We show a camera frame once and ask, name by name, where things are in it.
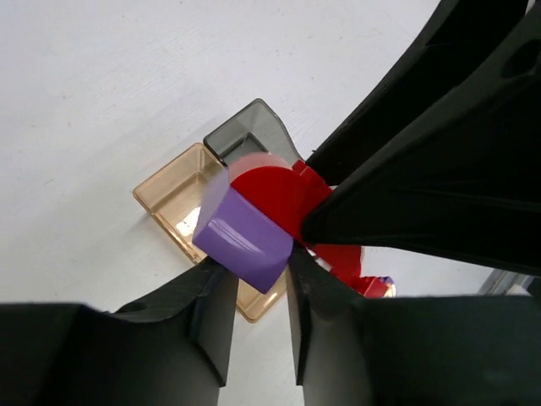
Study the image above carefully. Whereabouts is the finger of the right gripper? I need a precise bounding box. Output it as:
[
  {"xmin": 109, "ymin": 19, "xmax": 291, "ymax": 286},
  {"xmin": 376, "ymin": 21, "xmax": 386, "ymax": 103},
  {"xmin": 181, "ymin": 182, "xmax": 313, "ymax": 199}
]
[
  {"xmin": 301, "ymin": 4, "xmax": 540, "ymax": 276},
  {"xmin": 307, "ymin": 0, "xmax": 527, "ymax": 186}
]

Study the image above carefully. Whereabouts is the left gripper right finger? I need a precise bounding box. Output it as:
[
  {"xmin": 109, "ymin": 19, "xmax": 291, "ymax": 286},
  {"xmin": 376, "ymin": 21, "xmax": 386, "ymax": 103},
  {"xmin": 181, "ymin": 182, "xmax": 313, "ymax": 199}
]
[{"xmin": 287, "ymin": 247, "xmax": 540, "ymax": 405}]

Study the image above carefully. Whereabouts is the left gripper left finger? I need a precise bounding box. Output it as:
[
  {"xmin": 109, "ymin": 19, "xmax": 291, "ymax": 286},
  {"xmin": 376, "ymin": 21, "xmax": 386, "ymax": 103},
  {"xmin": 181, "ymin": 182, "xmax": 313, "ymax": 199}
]
[{"xmin": 1, "ymin": 259, "xmax": 238, "ymax": 405}]

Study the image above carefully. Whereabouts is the purple curved lego brick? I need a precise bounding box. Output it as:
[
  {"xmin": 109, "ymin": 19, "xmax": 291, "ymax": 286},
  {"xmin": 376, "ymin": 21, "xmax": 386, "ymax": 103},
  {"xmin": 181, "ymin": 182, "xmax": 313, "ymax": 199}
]
[{"xmin": 192, "ymin": 168, "xmax": 293, "ymax": 294}]

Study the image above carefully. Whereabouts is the red curved lego brick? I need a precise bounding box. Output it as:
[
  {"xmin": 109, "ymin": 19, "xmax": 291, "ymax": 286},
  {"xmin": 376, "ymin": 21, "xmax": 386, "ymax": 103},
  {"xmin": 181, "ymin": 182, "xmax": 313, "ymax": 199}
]
[{"xmin": 228, "ymin": 152, "xmax": 363, "ymax": 293}]

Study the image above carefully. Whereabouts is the red flower lego piece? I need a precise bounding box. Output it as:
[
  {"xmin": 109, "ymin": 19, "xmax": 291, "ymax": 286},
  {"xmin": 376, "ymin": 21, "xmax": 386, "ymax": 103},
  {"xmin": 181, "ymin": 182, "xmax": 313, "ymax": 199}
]
[{"xmin": 352, "ymin": 276, "xmax": 386, "ymax": 299}]

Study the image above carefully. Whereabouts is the purple lego piece with butterfly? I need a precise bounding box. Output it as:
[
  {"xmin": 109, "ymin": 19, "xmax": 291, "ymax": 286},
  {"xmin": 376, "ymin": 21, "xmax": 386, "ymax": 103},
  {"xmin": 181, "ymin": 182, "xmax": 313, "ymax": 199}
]
[{"xmin": 380, "ymin": 276, "xmax": 396, "ymax": 298}]

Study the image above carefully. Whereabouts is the amber transparent container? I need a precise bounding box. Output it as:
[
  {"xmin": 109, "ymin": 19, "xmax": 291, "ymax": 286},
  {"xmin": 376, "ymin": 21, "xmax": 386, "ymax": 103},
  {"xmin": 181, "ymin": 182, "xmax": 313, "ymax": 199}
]
[{"xmin": 133, "ymin": 143, "xmax": 287, "ymax": 323}]

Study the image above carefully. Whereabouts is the grey transparent container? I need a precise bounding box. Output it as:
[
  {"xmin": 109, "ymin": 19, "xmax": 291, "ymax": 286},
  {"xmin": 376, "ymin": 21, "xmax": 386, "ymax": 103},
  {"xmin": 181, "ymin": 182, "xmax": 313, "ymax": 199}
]
[{"xmin": 203, "ymin": 98, "xmax": 301, "ymax": 165}]

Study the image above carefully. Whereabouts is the aluminium front rail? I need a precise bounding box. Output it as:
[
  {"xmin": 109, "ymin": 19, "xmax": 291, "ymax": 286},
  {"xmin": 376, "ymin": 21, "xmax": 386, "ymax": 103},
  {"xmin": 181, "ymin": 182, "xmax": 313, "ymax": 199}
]
[{"xmin": 478, "ymin": 269, "xmax": 540, "ymax": 298}]

